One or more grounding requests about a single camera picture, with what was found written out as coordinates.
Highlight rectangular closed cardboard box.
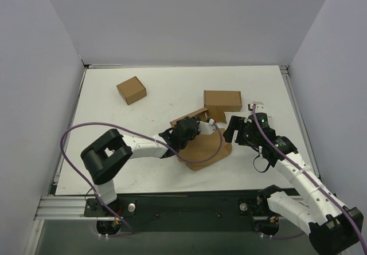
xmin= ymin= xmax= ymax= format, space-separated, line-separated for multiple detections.
xmin=204 ymin=90 xmax=242 ymax=112

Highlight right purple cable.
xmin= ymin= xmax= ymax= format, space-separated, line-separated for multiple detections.
xmin=252 ymin=105 xmax=367 ymax=255

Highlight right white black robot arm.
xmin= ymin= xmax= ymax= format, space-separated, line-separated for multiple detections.
xmin=223 ymin=112 xmax=366 ymax=254

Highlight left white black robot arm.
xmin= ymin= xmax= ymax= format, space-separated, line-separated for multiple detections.
xmin=80 ymin=117 xmax=200 ymax=216

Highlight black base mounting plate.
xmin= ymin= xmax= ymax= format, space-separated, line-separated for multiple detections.
xmin=84 ymin=190 xmax=280 ymax=235

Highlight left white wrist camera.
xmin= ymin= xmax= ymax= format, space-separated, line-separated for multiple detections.
xmin=198 ymin=119 xmax=216 ymax=135

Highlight small square cardboard box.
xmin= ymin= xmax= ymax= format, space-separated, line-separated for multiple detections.
xmin=116 ymin=76 xmax=147 ymax=105

